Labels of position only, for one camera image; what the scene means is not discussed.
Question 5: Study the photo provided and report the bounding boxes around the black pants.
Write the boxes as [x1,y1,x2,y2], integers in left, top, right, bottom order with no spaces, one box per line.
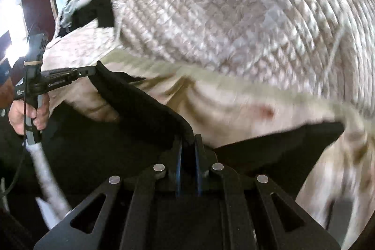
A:
[0,60,345,209]

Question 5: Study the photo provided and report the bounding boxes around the person's left hand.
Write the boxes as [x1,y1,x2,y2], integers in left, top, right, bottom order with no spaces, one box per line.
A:
[8,94,50,135]

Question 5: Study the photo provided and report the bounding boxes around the dark red door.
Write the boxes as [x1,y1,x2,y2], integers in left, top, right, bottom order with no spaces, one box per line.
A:
[21,0,55,42]

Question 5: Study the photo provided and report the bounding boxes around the floral plush blanket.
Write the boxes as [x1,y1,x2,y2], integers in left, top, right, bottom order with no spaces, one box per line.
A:
[42,22,374,249]

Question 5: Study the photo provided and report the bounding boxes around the quilted beige comforter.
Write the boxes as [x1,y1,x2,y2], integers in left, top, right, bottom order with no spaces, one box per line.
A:
[112,0,374,117]

